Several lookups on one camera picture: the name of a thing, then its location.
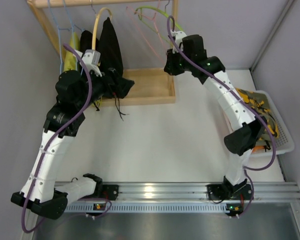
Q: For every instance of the cream wooden hanger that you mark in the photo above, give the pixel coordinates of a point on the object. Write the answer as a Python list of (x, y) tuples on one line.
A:
[(96, 23)]

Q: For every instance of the grey slotted cable duct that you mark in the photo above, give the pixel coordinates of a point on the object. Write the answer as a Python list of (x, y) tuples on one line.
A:
[(99, 207)]

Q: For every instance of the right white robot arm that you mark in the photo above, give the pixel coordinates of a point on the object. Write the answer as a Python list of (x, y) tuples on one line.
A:
[(189, 55)]

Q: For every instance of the wooden clothes rack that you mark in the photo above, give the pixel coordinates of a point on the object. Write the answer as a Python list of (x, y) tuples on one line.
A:
[(152, 85)]

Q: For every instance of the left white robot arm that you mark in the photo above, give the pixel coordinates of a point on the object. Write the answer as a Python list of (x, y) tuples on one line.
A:
[(39, 194)]

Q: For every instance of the yellow garment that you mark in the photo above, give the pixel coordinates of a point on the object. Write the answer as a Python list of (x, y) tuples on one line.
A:
[(71, 57)]

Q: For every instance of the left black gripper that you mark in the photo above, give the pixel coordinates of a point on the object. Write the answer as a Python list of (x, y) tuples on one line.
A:
[(112, 81)]

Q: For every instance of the white plastic basket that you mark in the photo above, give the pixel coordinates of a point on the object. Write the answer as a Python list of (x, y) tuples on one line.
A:
[(284, 143)]

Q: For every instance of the camouflage trousers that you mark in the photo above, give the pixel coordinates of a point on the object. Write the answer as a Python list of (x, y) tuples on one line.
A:
[(260, 103)]

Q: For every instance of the black trousers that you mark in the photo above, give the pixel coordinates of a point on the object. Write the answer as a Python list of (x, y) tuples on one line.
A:
[(111, 57)]

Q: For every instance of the orange white cloth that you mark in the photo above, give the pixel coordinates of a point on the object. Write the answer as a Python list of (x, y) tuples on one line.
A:
[(259, 148)]

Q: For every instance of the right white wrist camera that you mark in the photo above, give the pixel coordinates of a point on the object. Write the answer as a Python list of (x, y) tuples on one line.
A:
[(177, 37)]

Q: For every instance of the aluminium mounting rail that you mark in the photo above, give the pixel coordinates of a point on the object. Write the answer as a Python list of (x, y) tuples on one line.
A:
[(264, 192)]

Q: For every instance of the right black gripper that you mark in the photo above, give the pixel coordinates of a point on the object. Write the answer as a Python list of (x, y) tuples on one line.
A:
[(170, 64)]

